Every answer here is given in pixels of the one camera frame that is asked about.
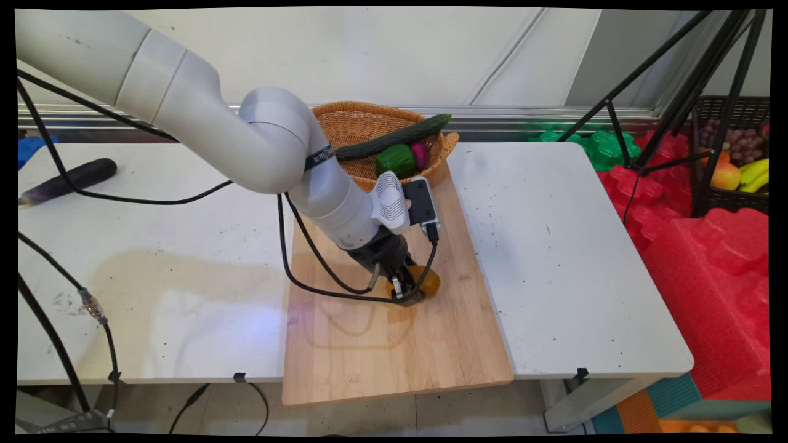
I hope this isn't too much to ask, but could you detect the black camera cable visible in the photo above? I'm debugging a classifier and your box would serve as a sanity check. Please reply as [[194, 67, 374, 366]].
[[276, 192, 440, 305]]

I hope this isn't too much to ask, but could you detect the green foam mat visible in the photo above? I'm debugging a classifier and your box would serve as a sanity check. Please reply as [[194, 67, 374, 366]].
[[528, 128, 642, 172]]

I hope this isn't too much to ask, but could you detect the black tripod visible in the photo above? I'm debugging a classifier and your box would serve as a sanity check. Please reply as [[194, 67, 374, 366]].
[[557, 9, 770, 217]]

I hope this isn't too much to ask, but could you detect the purple grape bunch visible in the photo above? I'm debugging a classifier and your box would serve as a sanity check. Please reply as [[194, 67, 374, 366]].
[[702, 119, 770, 164]]

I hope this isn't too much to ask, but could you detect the yellow red mango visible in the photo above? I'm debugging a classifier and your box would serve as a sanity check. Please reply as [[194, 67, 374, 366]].
[[709, 162, 742, 191]]

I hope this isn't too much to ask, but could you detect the thick black cable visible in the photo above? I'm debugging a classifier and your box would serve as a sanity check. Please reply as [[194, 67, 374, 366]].
[[18, 274, 93, 414]]

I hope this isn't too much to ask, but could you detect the yellow banana bunch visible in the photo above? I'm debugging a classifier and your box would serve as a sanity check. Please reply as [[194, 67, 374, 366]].
[[738, 158, 770, 193]]

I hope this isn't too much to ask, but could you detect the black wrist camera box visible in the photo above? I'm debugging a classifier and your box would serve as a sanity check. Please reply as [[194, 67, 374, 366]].
[[403, 177, 441, 242]]

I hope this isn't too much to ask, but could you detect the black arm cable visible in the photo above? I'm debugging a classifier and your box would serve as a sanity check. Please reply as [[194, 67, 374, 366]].
[[17, 69, 236, 206]]

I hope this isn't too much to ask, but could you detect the white table leg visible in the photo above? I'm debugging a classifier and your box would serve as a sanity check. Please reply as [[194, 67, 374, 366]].
[[541, 374, 656, 433]]

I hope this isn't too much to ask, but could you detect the thin black floor cable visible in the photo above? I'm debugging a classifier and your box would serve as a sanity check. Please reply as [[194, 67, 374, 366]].
[[168, 383, 270, 436]]

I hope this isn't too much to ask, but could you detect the large red foam block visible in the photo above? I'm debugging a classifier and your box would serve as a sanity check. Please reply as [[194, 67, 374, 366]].
[[640, 207, 771, 402]]

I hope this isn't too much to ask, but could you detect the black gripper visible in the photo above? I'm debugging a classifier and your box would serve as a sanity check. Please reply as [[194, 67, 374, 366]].
[[346, 226, 427, 306]]

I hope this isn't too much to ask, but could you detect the brown potato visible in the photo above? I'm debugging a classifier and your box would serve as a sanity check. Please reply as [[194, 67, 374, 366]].
[[385, 265, 441, 303]]

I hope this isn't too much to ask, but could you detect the blue object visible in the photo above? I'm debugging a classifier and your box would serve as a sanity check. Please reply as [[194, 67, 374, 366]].
[[18, 135, 60, 169]]

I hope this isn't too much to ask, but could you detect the red foam mat pile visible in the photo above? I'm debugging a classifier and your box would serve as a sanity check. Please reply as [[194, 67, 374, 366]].
[[596, 130, 698, 250]]

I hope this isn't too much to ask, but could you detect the wooden cutting board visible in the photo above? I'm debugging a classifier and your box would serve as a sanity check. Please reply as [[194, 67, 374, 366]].
[[281, 161, 514, 407]]

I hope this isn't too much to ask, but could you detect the woven wicker basket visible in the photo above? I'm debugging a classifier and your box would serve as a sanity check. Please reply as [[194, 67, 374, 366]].
[[310, 101, 460, 193]]

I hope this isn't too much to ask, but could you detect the dark purple eggplant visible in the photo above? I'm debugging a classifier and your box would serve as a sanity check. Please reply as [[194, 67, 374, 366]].
[[18, 158, 118, 207]]

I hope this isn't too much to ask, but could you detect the green bell pepper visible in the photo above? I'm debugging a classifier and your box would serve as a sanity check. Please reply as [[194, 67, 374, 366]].
[[376, 144, 417, 180]]

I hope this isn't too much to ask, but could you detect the white ribbed camera mount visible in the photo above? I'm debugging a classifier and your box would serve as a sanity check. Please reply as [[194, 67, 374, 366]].
[[369, 170, 412, 235]]

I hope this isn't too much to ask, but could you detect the long green cucumber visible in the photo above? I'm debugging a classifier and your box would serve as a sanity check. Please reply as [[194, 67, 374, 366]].
[[334, 113, 452, 162]]

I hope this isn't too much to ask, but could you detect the cable with silver connector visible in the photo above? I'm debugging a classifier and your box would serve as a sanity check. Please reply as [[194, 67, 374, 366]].
[[18, 231, 120, 425]]

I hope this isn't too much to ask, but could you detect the metal wall rail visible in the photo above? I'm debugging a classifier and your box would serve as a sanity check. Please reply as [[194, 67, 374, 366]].
[[17, 103, 662, 134]]

